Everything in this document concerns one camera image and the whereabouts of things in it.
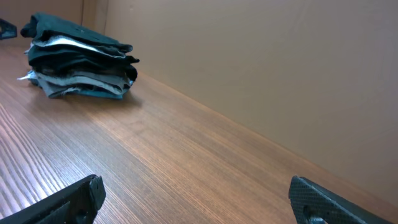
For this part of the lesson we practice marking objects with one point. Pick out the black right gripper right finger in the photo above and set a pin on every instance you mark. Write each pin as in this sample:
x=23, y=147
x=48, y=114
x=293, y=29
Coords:
x=312, y=203

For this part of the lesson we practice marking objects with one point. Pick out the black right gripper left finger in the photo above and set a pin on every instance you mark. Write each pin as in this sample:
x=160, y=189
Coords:
x=78, y=203

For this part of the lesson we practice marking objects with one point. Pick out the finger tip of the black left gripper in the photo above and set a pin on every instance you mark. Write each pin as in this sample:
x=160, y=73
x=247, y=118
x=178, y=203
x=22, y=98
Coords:
x=8, y=30

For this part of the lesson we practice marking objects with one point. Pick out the stack of folded dark clothes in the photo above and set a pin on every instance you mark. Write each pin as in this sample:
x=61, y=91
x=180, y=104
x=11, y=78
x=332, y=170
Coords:
x=67, y=58

